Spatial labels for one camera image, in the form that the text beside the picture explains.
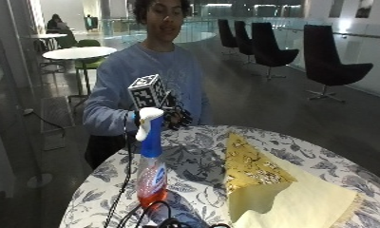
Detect white marker cube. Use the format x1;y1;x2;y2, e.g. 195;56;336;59
127;73;171;111

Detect floral tablecloth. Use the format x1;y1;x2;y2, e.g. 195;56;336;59
59;124;380;228

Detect blue white spray bottle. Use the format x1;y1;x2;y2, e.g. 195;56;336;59
135;106;170;209

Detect person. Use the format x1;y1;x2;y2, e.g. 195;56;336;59
83;0;214;170
46;13;73;33

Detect yellow gold patterned cloth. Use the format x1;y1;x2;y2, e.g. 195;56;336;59
224;132;364;228

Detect green chair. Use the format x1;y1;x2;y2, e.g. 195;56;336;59
55;28;81;49
73;39;109;96

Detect black swivel chair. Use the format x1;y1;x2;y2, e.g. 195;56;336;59
303;24;375;104
251;21;300;81
234;20;256;66
216;18;240;55

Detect dark floor mat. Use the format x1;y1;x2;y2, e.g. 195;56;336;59
39;96;77;134

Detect white round table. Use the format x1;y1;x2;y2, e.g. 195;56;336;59
41;46;119;98
29;32;69;51

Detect round floor stand base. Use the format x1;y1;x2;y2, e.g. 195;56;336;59
26;172;55;190

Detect metal handrail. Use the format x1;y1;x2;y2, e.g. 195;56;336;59
278;26;380;45

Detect braided black white cable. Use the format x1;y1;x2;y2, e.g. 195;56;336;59
103;111;135;228

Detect dark wall picture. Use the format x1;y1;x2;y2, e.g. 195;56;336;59
355;0;375;19

